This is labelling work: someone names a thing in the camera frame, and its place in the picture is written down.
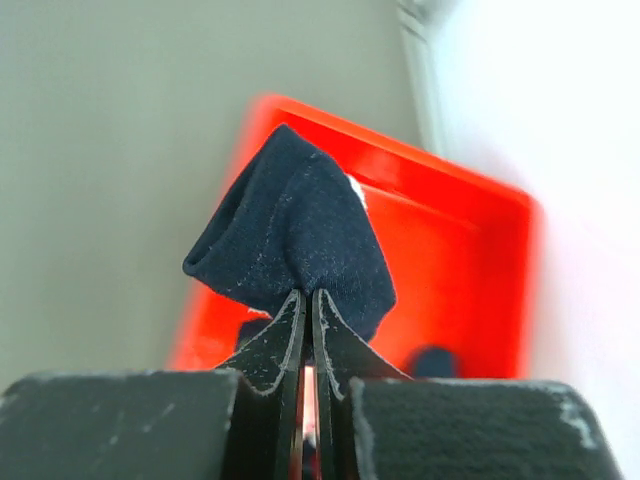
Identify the red plastic bin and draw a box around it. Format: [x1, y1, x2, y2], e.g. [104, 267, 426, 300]
[170, 95, 538, 378]

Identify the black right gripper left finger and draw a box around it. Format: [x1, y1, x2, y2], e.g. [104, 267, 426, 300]
[1, 291, 306, 479]

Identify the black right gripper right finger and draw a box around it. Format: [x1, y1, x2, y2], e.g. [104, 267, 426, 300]
[311, 290, 621, 479]

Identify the navy sock with yellow tag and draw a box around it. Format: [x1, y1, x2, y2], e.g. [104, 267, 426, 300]
[409, 346, 458, 379]

